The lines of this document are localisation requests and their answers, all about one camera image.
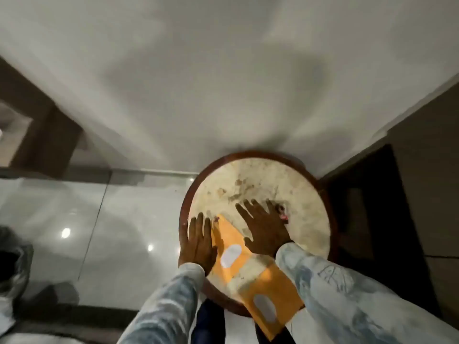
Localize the person's right hand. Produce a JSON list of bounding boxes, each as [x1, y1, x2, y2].
[[235, 199, 294, 258]]

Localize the person's left hand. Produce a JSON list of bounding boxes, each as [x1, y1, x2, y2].
[[178, 212, 219, 277]]

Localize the orange envelope with white window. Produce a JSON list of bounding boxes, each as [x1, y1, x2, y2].
[[211, 214, 252, 280], [238, 263, 305, 341]]

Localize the person's left forearm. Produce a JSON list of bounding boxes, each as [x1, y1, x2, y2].
[[118, 262, 206, 344]]

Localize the person's right forearm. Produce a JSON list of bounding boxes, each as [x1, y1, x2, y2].
[[275, 242, 459, 344]]

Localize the round wood-rimmed marble table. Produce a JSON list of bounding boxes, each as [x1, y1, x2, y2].
[[178, 150, 340, 318]]

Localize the person's legs in dark trousers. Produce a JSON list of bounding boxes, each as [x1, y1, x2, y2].
[[191, 299, 297, 344]]

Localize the dark wooden door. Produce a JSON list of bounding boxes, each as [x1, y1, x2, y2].
[[319, 144, 442, 319]]

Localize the grey plastic bag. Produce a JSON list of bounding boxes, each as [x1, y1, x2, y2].
[[0, 226, 35, 330]]

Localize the brown wooden door frame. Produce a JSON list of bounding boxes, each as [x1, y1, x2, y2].
[[0, 55, 85, 180]]

